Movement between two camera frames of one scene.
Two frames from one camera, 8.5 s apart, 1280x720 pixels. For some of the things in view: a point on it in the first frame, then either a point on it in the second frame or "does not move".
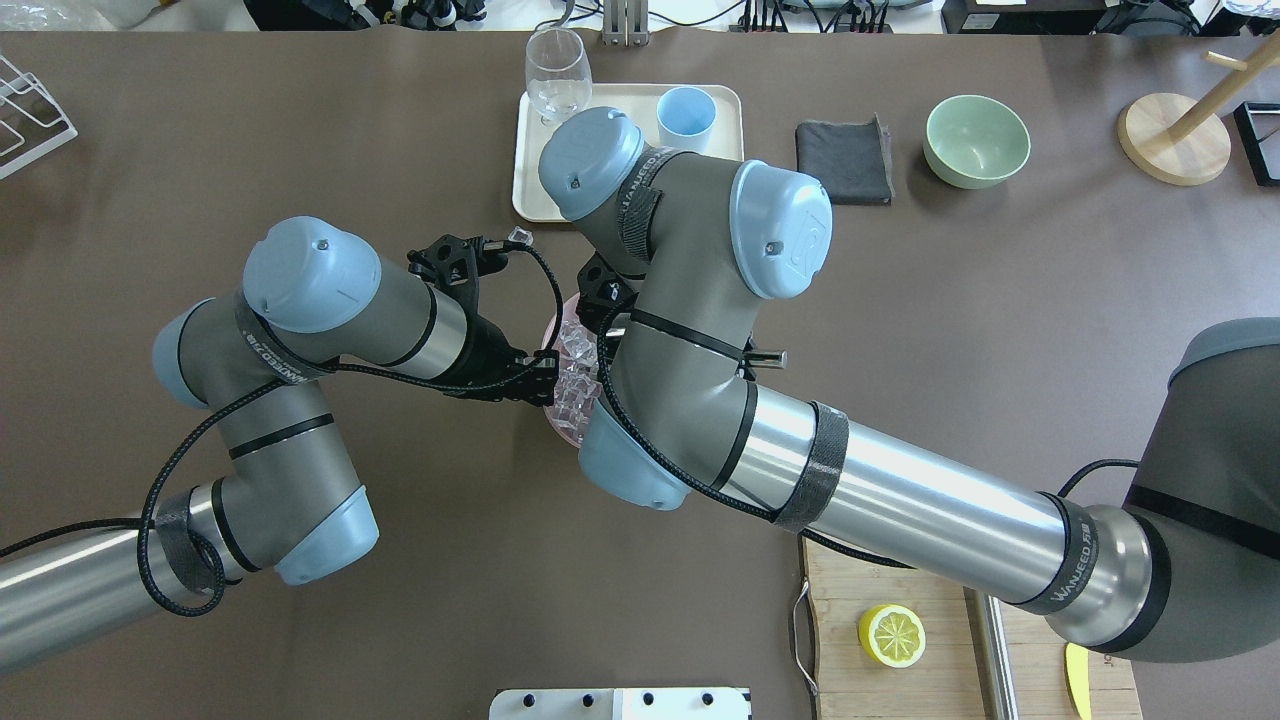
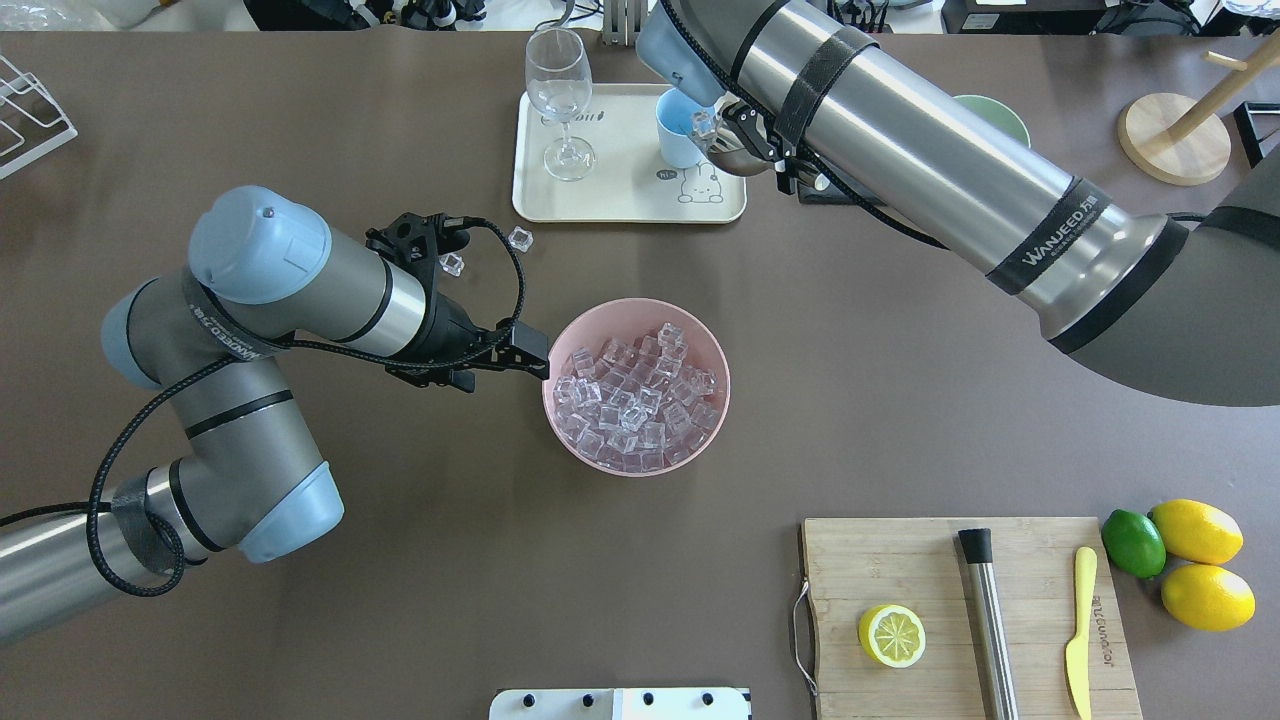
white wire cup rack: [31, 122] does not move
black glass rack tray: [1259, 125] does not move
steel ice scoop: [775, 359] to [728, 153]
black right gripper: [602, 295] to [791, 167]
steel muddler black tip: [996, 674] does not move
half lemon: [891, 636] does not move
